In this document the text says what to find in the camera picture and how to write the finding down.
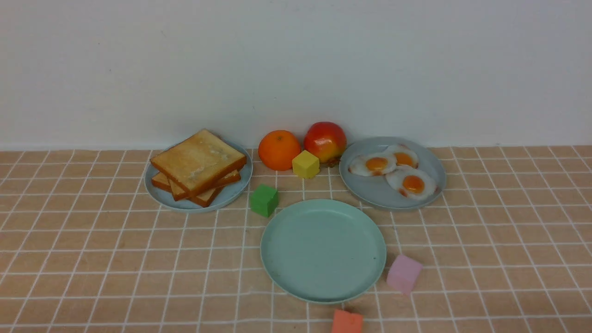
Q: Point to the grey-blue egg plate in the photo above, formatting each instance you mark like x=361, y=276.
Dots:
x=374, y=190

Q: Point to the teal centre plate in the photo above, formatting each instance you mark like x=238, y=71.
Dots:
x=323, y=251

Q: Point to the pink foam cube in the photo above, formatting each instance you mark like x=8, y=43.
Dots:
x=403, y=274

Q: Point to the light blue bread plate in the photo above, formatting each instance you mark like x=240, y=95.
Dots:
x=228, y=194

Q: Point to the orange-red foam cube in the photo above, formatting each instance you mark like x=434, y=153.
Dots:
x=347, y=322

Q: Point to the toast slice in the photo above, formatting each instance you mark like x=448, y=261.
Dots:
x=197, y=163
x=161, y=181
x=204, y=199

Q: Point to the fried egg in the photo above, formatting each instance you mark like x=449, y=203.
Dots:
x=403, y=155
x=376, y=164
x=412, y=183

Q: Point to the green foam cube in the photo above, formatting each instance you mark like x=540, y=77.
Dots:
x=264, y=200

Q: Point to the orange fruit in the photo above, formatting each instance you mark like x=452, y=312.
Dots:
x=278, y=148

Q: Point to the red yellow apple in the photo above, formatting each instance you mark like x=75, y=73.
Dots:
x=327, y=141

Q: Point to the yellow foam cube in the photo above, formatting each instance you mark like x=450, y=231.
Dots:
x=306, y=165

